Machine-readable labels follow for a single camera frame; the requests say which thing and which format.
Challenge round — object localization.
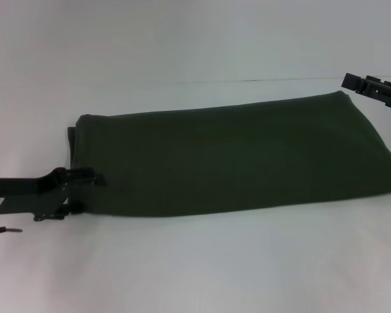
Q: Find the dark green t-shirt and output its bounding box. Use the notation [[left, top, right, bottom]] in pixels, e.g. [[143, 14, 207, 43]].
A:
[[67, 91, 391, 220]]

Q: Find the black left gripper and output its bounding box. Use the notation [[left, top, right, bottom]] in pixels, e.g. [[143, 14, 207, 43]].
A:
[[0, 166, 108, 223]]

